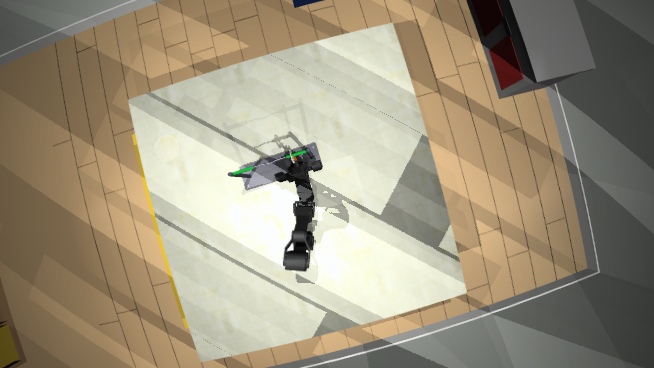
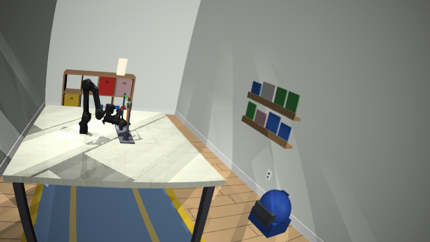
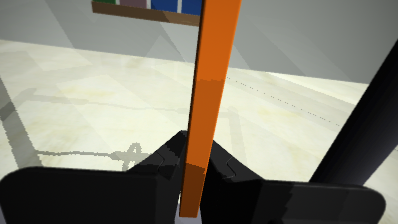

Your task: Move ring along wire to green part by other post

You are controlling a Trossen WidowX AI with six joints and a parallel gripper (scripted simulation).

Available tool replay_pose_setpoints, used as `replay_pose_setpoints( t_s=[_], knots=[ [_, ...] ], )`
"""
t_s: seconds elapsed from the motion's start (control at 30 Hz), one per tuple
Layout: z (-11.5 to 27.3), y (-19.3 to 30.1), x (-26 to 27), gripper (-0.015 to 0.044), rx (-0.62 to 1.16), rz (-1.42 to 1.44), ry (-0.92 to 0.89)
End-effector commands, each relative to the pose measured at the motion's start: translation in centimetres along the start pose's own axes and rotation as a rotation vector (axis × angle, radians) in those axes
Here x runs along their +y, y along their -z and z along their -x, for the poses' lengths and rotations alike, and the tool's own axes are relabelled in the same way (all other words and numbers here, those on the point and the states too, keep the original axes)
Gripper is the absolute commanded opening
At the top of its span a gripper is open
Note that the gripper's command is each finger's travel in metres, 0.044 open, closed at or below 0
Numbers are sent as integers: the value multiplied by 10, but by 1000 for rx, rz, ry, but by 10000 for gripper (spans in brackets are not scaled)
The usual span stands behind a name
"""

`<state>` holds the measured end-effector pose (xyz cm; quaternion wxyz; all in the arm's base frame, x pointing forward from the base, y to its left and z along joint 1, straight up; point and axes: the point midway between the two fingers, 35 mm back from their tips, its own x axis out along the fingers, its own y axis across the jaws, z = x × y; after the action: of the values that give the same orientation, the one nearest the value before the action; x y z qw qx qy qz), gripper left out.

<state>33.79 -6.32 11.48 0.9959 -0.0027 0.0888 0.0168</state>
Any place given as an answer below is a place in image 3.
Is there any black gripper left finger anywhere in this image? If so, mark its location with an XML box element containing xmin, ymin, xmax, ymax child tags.
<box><xmin>0</xmin><ymin>130</ymin><xmax>187</xmax><ymax>224</ymax></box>

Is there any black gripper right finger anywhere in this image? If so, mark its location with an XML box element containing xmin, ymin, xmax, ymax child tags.
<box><xmin>200</xmin><ymin>140</ymin><xmax>386</xmax><ymax>224</ymax></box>

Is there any orange handle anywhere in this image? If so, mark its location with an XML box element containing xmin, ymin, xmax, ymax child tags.
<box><xmin>179</xmin><ymin>0</ymin><xmax>242</xmax><ymax>218</ymax></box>

